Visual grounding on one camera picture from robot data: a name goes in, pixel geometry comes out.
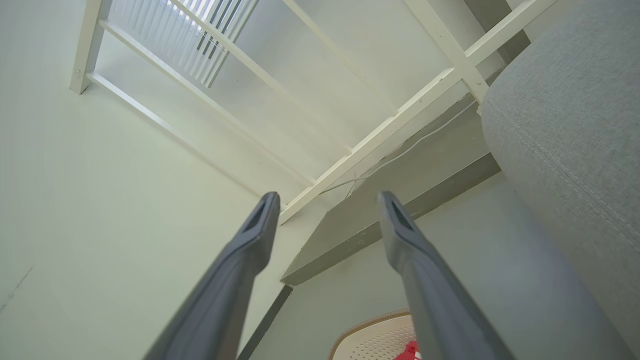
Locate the white wooden railing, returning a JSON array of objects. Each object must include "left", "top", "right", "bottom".
[{"left": 69, "top": 0, "right": 558, "bottom": 226}]

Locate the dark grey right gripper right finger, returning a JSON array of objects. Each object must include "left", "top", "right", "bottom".
[{"left": 377, "top": 191, "right": 516, "bottom": 360}]

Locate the grey fabric sofa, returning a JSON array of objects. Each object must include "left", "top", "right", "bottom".
[{"left": 481, "top": 0, "right": 640, "bottom": 360}]

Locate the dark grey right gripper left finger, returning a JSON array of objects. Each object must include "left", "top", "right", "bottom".
[{"left": 142, "top": 192, "right": 281, "bottom": 360}]

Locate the red and white garment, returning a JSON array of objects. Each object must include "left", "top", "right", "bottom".
[{"left": 394, "top": 341, "right": 421, "bottom": 360}]

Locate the beige perforated laundry basket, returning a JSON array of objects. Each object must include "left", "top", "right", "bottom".
[{"left": 328, "top": 310, "right": 421, "bottom": 360}]

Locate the white slatted window blind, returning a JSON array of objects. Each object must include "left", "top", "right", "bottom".
[{"left": 109, "top": 0, "right": 259, "bottom": 89}]

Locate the light grey floor cable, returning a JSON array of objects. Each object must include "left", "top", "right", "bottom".
[{"left": 320, "top": 100, "right": 478, "bottom": 196}]

